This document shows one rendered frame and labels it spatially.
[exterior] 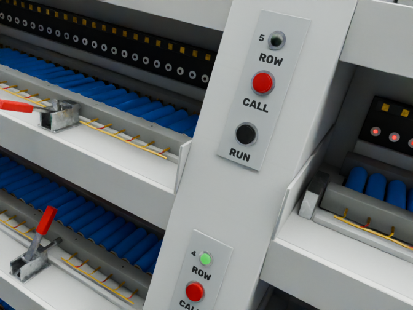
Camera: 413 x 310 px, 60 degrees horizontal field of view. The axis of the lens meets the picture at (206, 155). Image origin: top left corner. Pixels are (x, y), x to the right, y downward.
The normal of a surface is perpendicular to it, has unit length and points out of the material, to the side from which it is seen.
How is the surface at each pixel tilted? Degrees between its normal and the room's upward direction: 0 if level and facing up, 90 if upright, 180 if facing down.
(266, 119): 90
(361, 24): 105
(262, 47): 90
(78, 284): 16
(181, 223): 90
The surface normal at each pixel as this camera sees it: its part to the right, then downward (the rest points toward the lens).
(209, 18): -0.47, 0.33
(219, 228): -0.41, 0.07
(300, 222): 0.16, -0.88
